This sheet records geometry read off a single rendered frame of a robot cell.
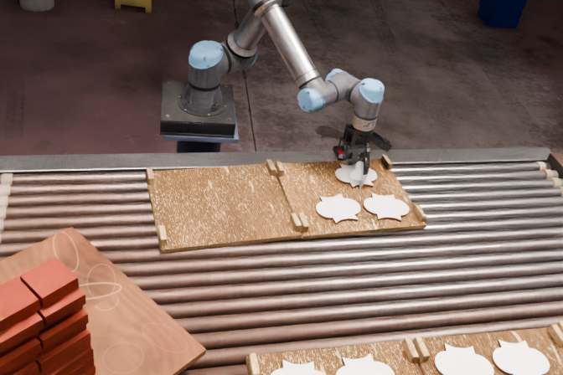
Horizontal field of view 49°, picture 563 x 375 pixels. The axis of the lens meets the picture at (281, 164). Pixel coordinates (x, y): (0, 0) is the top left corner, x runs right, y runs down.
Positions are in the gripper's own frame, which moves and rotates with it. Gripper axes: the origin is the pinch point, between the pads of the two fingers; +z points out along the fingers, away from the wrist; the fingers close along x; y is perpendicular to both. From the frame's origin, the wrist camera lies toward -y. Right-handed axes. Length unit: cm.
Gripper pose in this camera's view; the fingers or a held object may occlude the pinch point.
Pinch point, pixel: (356, 175)
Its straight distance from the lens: 208.6
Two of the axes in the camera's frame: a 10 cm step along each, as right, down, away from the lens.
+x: 2.6, 6.0, -7.6
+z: -1.3, 8.0, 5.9
